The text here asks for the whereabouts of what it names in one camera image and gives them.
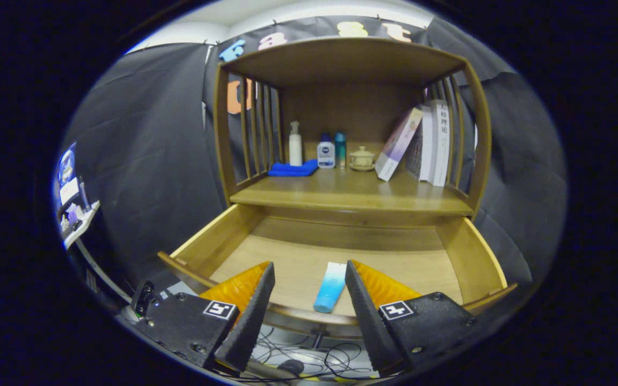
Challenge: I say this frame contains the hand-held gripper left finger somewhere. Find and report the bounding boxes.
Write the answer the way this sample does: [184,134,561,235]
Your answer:
[136,261,276,373]

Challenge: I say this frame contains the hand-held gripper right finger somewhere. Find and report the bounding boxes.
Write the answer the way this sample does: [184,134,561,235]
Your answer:
[344,259,479,376]

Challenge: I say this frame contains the blue gradient squeeze tube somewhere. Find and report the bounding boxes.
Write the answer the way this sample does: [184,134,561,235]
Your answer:
[313,262,348,314]

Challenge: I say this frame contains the wooden drawer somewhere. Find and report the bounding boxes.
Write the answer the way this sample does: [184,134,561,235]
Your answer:
[158,204,518,339]

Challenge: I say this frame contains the wooden countertop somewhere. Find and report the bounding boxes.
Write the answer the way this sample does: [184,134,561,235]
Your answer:
[230,167,473,217]

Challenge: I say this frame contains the wooden cabinet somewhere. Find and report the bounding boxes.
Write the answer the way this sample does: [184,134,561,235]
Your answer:
[214,36,493,228]

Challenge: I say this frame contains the blue folded cloth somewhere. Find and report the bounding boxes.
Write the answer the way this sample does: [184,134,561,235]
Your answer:
[268,159,319,177]

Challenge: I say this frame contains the beige ceramic lidded cup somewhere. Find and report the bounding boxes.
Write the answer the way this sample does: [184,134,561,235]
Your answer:
[349,146,376,172]

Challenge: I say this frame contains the white bottle blue cap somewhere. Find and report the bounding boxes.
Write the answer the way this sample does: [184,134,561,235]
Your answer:
[317,134,336,169]

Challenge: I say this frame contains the slim teal bottle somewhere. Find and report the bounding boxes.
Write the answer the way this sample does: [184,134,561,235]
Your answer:
[334,131,347,169]

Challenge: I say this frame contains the white pump bottle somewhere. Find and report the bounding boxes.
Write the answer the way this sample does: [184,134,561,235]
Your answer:
[289,121,303,167]

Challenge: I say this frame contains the purple and white book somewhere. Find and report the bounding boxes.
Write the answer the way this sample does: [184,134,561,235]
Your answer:
[374,107,423,182]

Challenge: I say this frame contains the tall white book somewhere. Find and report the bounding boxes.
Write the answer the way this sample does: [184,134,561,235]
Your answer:
[430,99,451,187]

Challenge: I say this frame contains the black backdrop cloth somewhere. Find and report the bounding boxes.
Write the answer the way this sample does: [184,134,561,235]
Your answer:
[65,15,567,290]

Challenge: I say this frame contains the white side shelf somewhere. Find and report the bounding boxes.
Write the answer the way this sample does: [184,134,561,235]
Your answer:
[62,201,100,250]

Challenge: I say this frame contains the black floor cables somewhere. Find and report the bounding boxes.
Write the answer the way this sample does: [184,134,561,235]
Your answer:
[250,324,374,381]

